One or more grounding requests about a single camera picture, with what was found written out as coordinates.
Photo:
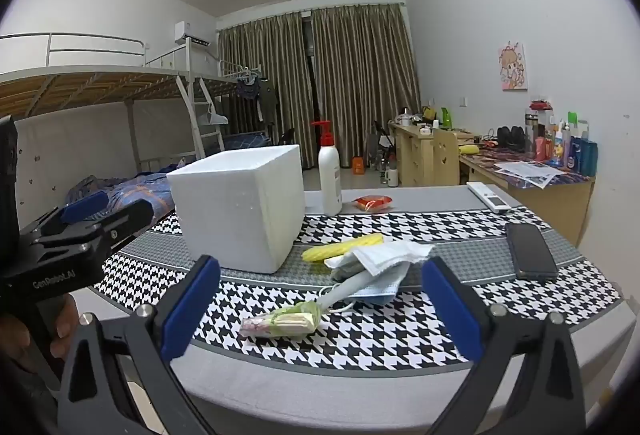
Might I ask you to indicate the row of toiletry bottles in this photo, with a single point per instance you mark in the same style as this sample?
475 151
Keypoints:
565 147

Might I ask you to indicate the white pump lotion bottle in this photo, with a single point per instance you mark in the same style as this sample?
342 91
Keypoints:
330 180

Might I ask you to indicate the wooden desk with patterned cover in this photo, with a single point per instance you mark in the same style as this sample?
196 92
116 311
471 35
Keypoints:
550 210

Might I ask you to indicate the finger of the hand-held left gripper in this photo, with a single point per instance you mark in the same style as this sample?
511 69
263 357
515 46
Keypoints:
85 207
130 217

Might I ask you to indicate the black headphones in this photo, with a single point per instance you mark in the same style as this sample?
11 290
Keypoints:
512 137

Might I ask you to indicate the white remote control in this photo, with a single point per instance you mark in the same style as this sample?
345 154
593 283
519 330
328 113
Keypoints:
492 200

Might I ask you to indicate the wooden desk with drawers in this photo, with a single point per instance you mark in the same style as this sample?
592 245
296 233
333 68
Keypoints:
412 160

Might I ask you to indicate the white thermos jug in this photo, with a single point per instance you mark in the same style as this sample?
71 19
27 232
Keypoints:
393 177

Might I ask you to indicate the black smartphone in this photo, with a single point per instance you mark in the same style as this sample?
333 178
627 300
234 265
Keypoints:
531 251

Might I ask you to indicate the yellow cloth on desk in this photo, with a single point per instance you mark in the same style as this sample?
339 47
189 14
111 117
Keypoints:
468 149

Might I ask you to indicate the red snack packet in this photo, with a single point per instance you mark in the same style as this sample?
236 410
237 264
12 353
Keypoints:
372 202

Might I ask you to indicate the brown curtain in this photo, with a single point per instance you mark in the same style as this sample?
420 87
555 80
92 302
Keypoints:
365 80
265 80

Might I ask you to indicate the blue plaid quilt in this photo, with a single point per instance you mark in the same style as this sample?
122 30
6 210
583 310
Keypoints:
135 195

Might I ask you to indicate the green snack bar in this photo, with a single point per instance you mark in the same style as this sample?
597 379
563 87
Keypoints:
285 320

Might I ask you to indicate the white air conditioner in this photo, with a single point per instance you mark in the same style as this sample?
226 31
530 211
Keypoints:
192 32

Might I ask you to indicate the orange floor container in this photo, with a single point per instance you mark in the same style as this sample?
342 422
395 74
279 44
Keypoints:
358 166

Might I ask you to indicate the black folding chair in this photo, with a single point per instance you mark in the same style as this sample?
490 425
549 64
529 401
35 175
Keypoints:
287 136
382 135

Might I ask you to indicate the white face mask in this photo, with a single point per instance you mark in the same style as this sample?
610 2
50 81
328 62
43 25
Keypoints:
390 255

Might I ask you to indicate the houndstooth blanket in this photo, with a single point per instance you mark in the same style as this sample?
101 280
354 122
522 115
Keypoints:
380 345

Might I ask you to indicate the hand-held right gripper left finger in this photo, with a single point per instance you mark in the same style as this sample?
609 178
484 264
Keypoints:
190 310

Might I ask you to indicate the person's left hand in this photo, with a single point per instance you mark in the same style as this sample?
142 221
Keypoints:
67 320

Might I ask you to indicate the hanging dark clothes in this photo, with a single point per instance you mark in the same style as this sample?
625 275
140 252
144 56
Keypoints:
257 100

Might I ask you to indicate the wooden chair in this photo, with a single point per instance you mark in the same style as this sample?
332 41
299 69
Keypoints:
445 160

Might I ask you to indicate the white metal bunk bed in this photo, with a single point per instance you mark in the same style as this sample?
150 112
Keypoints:
245 140
100 85

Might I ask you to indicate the metal cooking pot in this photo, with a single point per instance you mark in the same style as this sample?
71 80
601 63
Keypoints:
403 119

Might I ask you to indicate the white foam box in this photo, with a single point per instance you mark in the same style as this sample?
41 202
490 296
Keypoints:
225 220

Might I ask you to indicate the pink cartoon wall poster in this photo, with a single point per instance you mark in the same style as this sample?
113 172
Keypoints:
513 67

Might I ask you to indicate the grey cloth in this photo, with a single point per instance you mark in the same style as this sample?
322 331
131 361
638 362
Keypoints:
345 271

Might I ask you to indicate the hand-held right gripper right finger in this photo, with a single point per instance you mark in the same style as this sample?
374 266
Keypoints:
450 310

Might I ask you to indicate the printed paper sheets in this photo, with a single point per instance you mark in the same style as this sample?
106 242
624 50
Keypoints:
532 172

